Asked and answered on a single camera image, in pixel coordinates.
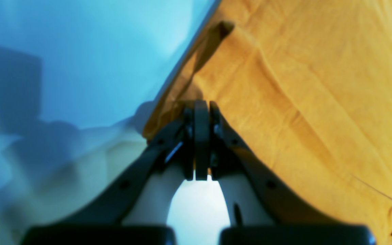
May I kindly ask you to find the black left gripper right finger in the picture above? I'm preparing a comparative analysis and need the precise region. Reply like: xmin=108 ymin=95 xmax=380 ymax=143
xmin=202 ymin=101 xmax=338 ymax=226

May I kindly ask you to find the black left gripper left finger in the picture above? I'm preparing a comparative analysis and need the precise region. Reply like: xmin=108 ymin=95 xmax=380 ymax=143
xmin=63 ymin=100 xmax=203 ymax=226

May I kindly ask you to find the orange t-shirt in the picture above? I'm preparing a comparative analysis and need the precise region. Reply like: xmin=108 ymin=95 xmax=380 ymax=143
xmin=143 ymin=0 xmax=392 ymax=245

